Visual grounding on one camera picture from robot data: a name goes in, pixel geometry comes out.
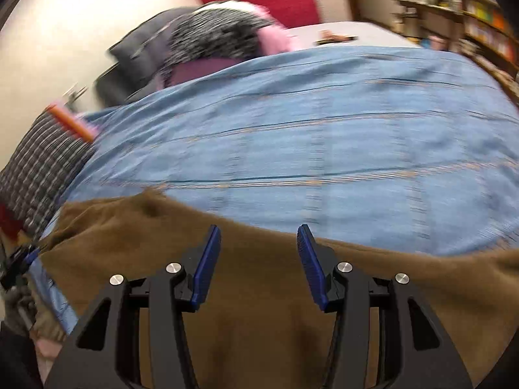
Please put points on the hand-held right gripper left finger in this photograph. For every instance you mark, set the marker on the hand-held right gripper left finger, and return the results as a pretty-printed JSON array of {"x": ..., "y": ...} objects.
[{"x": 206, "y": 269}]

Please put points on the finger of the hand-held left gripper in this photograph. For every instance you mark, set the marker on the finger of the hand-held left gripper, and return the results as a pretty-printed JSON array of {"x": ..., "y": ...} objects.
[{"x": 18, "y": 261}]

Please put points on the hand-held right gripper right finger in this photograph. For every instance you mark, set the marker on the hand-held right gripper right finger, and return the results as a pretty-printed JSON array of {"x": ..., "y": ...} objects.
[{"x": 312, "y": 271}]

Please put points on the brown fleece towel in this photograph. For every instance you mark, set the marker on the brown fleece towel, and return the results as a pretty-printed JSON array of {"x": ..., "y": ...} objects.
[{"x": 263, "y": 324}]

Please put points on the dark plaid cushion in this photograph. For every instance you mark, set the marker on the dark plaid cushion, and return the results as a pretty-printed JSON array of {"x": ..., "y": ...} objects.
[{"x": 36, "y": 170}]

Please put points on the blue striped blanket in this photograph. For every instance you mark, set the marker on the blue striped blanket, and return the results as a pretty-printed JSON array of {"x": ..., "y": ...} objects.
[{"x": 284, "y": 129}]

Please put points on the orange stick-shaped item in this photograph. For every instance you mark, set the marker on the orange stick-shaped item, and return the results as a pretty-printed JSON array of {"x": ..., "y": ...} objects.
[{"x": 71, "y": 125}]

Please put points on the grey padded headboard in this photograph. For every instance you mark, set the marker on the grey padded headboard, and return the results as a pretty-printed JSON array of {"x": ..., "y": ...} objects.
[{"x": 133, "y": 48}]

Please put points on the leopard-print cloth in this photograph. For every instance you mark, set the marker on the leopard-print cloth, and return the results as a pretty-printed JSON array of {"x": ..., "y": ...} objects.
[{"x": 211, "y": 36}]

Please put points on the small brown item on sheet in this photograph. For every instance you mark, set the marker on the small brown item on sheet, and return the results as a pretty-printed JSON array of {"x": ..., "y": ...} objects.
[{"x": 334, "y": 37}]

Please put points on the pink pillow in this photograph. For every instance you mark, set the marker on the pink pillow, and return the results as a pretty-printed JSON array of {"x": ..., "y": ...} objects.
[{"x": 277, "y": 38}]

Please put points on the pink bed sheet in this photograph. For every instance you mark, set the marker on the pink bed sheet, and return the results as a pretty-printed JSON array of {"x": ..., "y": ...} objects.
[{"x": 373, "y": 32}]

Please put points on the wooden desk with small shelf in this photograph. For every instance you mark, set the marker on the wooden desk with small shelf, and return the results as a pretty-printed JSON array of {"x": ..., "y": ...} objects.
[{"x": 429, "y": 8}]

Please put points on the wooden bookshelf with books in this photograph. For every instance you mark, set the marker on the wooden bookshelf with books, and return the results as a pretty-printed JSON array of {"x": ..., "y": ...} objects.
[{"x": 486, "y": 28}]

